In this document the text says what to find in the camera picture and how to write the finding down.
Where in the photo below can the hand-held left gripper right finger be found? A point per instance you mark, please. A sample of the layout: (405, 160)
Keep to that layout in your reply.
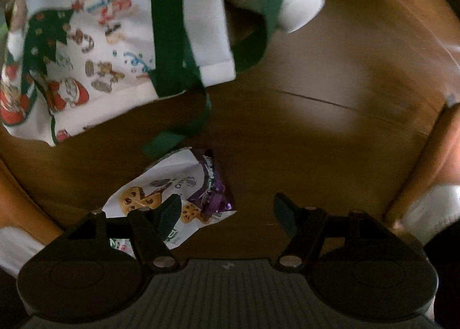
(285, 214)

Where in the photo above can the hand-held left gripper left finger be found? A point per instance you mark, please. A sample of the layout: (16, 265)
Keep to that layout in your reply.
(169, 214)

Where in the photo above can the white cookie wrapper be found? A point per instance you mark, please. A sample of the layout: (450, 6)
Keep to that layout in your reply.
(169, 178)

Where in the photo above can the purple foil wrapper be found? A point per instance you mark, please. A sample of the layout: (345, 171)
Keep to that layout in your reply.
(215, 203)

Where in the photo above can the person's right leg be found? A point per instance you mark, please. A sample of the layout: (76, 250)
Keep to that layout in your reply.
(427, 178)

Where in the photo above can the person's leg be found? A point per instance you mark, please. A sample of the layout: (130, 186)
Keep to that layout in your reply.
(21, 207)
(427, 178)

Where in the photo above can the person's left leg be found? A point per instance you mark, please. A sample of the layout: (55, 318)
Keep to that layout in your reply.
(21, 207)

